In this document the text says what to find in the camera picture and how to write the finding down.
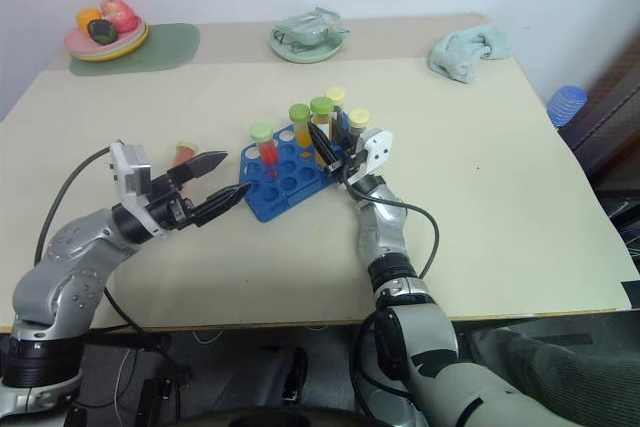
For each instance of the orange test tube green cap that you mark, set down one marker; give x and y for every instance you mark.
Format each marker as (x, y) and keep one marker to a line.
(301, 127)

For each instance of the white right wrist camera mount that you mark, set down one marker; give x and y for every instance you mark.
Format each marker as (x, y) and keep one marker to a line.
(376, 147)

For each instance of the yellow plate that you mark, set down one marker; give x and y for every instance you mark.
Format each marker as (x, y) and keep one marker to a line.
(131, 48)

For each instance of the orange toy fruit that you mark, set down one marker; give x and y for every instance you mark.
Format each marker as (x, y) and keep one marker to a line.
(86, 17)

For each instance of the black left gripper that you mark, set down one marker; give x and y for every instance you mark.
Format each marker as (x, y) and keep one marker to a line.
(167, 204)

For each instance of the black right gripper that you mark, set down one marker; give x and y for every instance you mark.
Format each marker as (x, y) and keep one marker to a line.
(347, 164)

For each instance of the black block under table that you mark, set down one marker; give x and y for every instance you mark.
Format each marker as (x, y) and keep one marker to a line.
(292, 372)

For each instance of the pink plate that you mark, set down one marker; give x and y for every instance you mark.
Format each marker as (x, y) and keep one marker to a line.
(76, 41)

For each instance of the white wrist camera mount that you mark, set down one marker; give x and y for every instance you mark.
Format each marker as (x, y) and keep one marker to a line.
(376, 147)
(131, 172)

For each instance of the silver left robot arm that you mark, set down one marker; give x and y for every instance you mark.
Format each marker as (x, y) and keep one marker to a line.
(65, 267)

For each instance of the dark test tube yellow cap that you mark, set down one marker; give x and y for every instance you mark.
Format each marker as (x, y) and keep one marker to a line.
(359, 118)

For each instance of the blue test tube rack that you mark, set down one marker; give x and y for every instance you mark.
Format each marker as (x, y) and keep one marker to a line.
(280, 192)

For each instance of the black green toy fruit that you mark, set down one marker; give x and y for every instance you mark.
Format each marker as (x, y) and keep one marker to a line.
(103, 31)

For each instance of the light green towel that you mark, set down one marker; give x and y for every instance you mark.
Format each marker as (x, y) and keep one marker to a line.
(467, 54)

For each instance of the grey fabric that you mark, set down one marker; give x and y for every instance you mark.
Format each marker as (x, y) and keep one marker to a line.
(550, 357)

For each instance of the pale green plate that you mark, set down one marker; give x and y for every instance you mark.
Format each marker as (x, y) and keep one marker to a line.
(305, 53)

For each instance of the green oval table mat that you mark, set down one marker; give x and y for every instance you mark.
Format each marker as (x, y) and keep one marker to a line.
(170, 47)

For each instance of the blue ribbed cup stack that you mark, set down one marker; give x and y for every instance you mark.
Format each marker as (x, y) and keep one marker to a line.
(566, 104)

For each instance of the red test tube green cap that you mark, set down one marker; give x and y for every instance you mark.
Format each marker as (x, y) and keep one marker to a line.
(269, 154)
(184, 153)

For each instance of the red pink toy fruit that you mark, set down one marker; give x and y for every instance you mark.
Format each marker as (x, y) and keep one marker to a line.
(120, 12)

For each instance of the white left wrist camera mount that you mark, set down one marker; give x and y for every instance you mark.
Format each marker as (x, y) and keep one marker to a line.
(131, 172)

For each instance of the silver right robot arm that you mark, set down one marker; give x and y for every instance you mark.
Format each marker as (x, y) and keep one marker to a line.
(430, 327)

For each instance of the brown test tube green cap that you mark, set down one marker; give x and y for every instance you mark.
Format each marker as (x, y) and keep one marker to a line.
(322, 106)

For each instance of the dark wooden furniture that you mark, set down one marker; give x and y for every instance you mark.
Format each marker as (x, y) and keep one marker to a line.
(612, 137)

